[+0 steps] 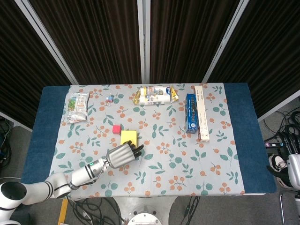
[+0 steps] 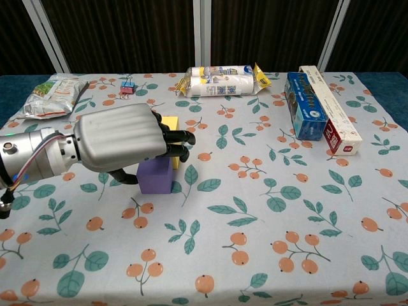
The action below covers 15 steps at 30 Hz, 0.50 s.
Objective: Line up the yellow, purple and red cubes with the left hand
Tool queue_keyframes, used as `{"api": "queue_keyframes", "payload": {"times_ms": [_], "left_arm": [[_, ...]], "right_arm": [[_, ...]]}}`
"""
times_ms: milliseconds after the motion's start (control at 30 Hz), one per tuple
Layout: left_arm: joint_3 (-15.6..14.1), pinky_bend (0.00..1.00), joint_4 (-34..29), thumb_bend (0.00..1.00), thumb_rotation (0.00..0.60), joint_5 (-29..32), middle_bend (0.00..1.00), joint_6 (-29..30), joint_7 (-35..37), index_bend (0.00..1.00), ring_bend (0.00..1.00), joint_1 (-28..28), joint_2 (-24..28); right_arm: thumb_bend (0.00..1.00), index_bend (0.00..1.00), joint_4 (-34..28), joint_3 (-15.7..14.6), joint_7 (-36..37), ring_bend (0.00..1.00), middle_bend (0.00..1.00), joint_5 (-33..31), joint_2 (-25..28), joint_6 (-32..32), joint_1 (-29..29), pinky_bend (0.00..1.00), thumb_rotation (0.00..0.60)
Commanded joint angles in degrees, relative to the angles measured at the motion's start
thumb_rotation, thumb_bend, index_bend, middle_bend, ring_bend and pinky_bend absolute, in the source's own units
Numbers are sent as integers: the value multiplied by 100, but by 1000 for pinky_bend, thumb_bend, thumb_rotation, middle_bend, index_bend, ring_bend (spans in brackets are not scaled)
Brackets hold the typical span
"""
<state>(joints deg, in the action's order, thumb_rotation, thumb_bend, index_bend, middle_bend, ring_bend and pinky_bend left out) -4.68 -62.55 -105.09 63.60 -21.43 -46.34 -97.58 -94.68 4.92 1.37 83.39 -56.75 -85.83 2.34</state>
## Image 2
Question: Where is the white plastic bag roll pack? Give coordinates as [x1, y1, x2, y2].
[174, 62, 272, 98]

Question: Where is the medium purple cube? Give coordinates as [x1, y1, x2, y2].
[136, 157, 175, 194]

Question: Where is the blue cling film box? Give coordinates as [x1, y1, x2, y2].
[284, 71, 329, 141]

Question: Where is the long white foil box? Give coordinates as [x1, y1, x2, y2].
[298, 65, 363, 156]

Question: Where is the large yellow cube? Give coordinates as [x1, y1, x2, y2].
[161, 116, 182, 170]

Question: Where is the dark ribbed partition panel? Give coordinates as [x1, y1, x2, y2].
[0, 0, 57, 77]
[326, 0, 408, 73]
[41, 0, 196, 75]
[210, 0, 339, 73]

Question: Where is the white partition post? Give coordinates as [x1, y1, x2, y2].
[193, 0, 212, 73]
[24, 0, 71, 73]
[317, 0, 351, 73]

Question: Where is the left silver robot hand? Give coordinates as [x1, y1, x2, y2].
[73, 103, 196, 186]

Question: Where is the silver snack bag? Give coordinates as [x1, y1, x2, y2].
[17, 78, 89, 120]

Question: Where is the floral printed tablecloth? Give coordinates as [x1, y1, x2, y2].
[0, 72, 408, 306]

